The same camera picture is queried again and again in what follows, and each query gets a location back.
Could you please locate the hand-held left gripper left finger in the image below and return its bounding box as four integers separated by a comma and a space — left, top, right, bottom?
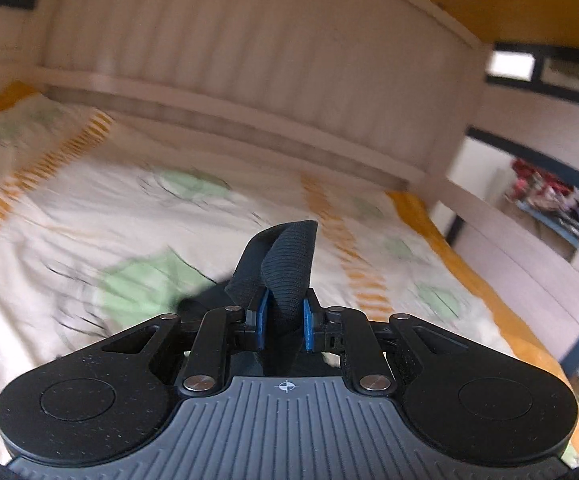
100, 289, 270, 394

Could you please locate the printed white bed sheet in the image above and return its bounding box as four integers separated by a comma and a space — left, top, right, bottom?
0, 110, 579, 467

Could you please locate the dark framed window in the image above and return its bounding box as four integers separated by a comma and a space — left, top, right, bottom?
486, 42, 579, 109

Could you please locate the black garment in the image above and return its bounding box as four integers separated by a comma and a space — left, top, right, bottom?
176, 220, 344, 377

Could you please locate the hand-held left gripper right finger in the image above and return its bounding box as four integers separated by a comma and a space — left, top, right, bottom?
301, 292, 466, 394

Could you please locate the folded quilt with orange stripes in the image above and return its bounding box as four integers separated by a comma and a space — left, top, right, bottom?
0, 94, 116, 247

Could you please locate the shelf with colourful clutter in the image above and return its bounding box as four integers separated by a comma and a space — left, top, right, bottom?
501, 157, 579, 251

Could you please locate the white wooden bed frame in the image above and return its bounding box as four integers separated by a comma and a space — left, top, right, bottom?
0, 0, 579, 361

